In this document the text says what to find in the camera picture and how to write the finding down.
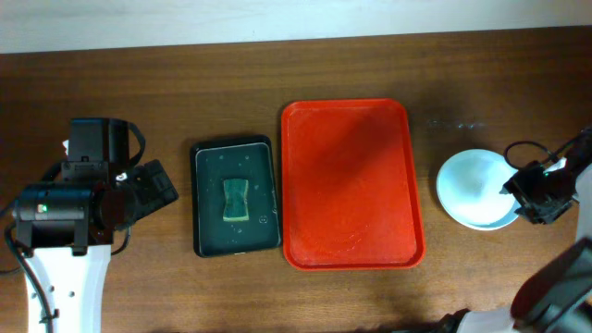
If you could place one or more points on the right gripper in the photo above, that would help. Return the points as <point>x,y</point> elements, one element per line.
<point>521,184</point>

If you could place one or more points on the green yellow sponge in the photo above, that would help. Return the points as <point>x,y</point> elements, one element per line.
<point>236,200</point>

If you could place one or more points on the light blue plate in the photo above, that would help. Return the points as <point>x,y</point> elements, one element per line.
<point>469,186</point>

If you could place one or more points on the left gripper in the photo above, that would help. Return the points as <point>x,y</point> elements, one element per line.
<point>160,187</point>

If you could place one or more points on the red plastic tray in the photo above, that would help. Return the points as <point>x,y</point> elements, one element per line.
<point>350,199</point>

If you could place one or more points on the black plastic tray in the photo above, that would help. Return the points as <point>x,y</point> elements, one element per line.
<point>248,158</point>

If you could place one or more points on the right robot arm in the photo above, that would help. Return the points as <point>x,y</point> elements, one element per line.
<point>555,298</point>

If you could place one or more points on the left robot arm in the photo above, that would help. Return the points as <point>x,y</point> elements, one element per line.
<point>64,225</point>

